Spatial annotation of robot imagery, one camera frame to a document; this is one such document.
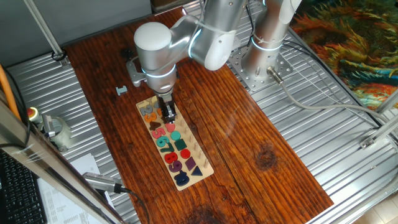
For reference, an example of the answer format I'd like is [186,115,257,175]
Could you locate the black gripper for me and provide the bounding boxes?
[155,92,178,124]

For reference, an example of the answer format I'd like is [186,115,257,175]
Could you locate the wooden shape puzzle board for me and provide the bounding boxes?
[136,95,215,192]

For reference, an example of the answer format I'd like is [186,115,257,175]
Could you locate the teal number six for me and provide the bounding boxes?
[155,135,171,147]

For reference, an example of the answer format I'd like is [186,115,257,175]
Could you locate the dark green square piece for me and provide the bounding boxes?
[174,138,188,151]

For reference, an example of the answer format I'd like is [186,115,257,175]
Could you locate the dark green number seven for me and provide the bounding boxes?
[160,142,175,154]

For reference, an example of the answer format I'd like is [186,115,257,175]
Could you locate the red number eight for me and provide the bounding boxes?
[164,151,179,164]

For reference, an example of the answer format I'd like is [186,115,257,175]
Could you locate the purple diamond piece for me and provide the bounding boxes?
[184,156,197,171]

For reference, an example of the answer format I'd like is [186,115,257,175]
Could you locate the purple number nine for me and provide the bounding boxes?
[168,159,183,174]

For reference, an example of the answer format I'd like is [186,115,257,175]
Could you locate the printed paper sheet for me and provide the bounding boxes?
[37,152,116,224]

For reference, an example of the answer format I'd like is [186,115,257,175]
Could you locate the clear tape roll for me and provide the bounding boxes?
[46,116,73,152]

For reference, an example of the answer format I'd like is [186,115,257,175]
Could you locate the grey metal clamp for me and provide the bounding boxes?
[41,114,57,138]

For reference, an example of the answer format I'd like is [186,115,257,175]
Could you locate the red emergency stop button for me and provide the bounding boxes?
[26,106,43,125]

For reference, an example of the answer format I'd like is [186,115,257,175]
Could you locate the black keyboard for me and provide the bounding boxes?
[0,149,48,224]

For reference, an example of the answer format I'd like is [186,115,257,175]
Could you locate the colourful patterned cloth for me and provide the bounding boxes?
[290,0,398,110]

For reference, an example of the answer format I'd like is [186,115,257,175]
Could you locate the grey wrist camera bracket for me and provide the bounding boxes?
[126,59,147,88]

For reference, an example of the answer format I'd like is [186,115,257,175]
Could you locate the black camera cable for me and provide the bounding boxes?
[119,185,150,224]

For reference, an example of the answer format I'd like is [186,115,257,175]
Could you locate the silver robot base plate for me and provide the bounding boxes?
[226,46,295,93]

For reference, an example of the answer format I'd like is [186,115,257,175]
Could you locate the silver ribbed camera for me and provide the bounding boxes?
[81,172,124,194]

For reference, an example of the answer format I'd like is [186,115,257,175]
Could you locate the grey cable with metal connector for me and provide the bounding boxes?
[266,66,398,133]

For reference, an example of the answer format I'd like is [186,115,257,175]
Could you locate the black cable tie loop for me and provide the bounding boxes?
[50,49,67,62]

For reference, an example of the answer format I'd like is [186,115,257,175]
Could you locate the steel frame bar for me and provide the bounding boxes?
[0,90,126,224]

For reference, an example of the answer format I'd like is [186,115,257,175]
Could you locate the aluminium frame profile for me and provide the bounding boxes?
[374,90,398,114]
[359,115,398,151]
[23,0,72,68]

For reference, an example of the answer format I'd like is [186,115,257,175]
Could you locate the orange hose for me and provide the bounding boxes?
[0,63,22,121]

